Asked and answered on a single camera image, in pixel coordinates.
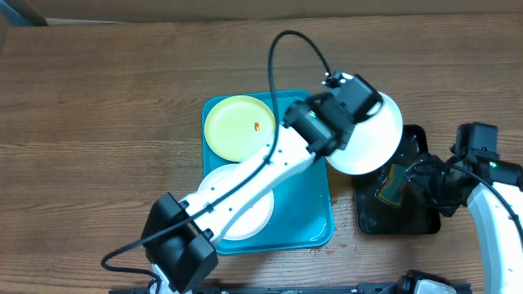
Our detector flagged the white plate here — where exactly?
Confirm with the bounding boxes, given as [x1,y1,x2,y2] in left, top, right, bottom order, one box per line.
[198,163,275,241]
[324,81,403,176]

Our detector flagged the yellow-green sponge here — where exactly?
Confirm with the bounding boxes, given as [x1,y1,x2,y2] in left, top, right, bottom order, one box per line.
[376,164,407,207]

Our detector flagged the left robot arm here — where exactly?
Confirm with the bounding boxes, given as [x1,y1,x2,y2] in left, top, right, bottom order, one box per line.
[141,75,383,293]

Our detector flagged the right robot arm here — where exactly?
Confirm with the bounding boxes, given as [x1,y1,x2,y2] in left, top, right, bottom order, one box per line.
[404,155,522,293]

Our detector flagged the black water tray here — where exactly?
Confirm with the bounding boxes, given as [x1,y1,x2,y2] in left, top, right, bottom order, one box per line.
[354,125,440,235]

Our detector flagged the teal plastic tray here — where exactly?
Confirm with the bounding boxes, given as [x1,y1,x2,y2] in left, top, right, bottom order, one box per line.
[202,89,334,255]

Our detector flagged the yellow-green plastic plate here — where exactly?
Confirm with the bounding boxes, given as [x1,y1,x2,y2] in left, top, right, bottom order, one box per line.
[203,96,276,162]

